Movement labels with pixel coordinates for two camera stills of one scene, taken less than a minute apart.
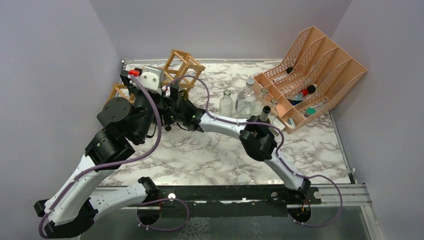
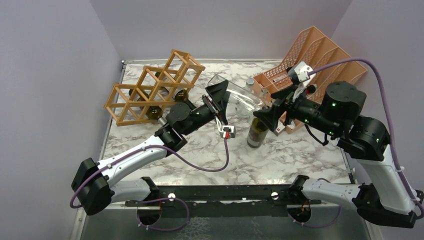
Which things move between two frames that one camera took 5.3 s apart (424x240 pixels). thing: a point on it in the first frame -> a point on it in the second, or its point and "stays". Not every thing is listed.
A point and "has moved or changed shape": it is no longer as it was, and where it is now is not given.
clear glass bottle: [226, 104] has moved or changed shape
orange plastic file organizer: [314, 74] stays
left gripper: [133, 86] -> [217, 92]
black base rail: [226, 201] stays
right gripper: [166, 122] -> [269, 116]
